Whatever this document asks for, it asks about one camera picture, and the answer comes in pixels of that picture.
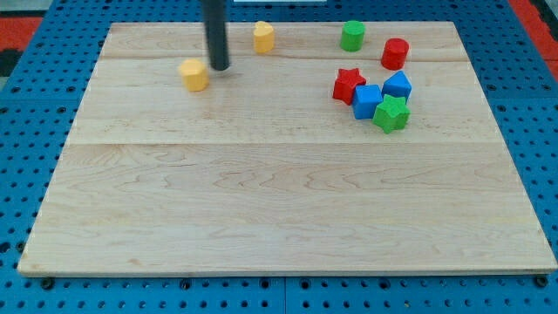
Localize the yellow heart block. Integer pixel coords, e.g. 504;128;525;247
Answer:
253;21;275;54

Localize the light wooden board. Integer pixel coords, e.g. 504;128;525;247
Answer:
18;22;557;277

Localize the red star block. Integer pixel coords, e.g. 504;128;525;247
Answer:
332;68;366;106

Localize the blue cube block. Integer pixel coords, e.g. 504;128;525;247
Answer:
352;85;383;119

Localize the yellow hexagon block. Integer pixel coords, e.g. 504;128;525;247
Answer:
178;58;209;92

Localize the green star block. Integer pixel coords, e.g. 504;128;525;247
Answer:
372;94;411;133

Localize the blue pentagon block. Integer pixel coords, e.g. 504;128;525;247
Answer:
381;71;412;100

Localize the green cylinder block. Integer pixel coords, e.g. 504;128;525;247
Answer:
340;20;366;52

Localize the red cylinder block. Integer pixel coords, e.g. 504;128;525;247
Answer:
381;38;410;71

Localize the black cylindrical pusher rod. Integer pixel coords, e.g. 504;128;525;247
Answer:
201;0;230;71

